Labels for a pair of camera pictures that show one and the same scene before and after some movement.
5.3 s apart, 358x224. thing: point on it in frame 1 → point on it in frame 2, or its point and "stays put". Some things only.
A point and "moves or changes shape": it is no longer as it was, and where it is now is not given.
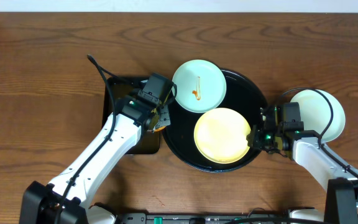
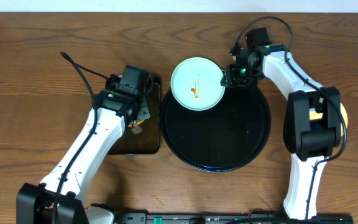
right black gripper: x=254 y=138 → x=232 y=80
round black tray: x=241 y=94 stays put
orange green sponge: x=158 y=129 moves or changes shape
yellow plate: x=220 y=135 → x=314 y=115
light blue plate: x=201 y=85 stays put
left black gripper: x=163 y=117 → x=140 y=115
